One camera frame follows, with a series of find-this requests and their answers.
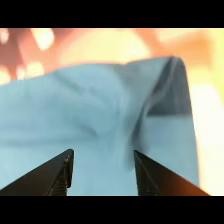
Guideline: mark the grey blue garment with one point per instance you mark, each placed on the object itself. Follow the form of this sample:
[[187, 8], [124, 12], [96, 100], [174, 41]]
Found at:
[[100, 120]]

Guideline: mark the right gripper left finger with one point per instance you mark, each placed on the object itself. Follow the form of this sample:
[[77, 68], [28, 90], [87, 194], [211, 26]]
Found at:
[[50, 180]]

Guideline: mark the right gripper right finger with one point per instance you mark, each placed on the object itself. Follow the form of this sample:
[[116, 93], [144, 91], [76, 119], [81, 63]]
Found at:
[[156, 181]]

